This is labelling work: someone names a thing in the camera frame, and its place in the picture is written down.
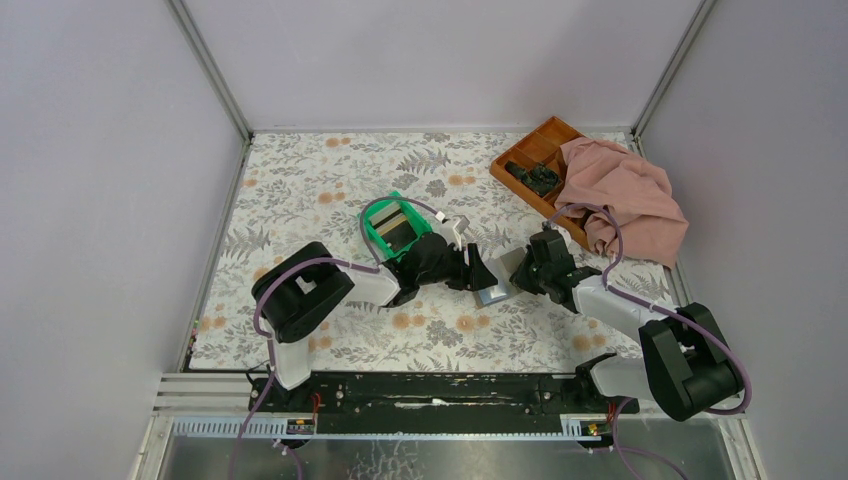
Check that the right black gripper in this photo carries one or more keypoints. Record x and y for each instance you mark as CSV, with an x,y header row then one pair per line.
x,y
530,273

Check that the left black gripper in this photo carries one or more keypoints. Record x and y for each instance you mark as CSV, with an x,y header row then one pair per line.
x,y
460,267

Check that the grey leather card holder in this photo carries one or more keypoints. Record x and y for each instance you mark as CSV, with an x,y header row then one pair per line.
x,y
502,267

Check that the green plastic bin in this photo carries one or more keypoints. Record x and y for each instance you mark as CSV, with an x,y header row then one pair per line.
x,y
412,209

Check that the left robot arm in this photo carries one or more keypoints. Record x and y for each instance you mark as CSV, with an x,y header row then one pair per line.
x,y
294,298

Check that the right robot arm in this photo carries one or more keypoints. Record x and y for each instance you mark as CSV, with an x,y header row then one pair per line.
x,y
685,366

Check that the black VIP card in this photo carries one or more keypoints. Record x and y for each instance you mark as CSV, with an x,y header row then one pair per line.
x,y
399,236

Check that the card stack in bin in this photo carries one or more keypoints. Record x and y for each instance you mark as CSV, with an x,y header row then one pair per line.
x,y
387,216

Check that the dark green patterned cloth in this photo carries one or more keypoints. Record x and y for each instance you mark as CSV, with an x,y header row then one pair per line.
x,y
540,179

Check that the orange compartment tray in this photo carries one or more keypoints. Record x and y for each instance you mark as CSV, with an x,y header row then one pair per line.
x,y
539,148

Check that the pink cloth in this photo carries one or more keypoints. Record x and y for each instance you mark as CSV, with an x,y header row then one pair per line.
x,y
626,201

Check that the floral table mat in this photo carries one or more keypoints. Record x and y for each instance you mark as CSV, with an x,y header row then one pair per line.
x,y
304,187

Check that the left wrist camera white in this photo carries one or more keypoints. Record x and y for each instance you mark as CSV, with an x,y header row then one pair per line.
x,y
452,230

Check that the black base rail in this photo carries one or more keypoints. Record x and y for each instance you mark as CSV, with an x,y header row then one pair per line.
x,y
373,403

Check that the aluminium frame post right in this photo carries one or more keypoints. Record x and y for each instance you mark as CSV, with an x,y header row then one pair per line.
x,y
694,27

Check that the aluminium frame post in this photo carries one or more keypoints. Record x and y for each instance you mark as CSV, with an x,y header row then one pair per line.
x,y
694,27
197,44

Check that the aluminium frame post left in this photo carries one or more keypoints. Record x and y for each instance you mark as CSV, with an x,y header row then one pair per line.
x,y
197,44

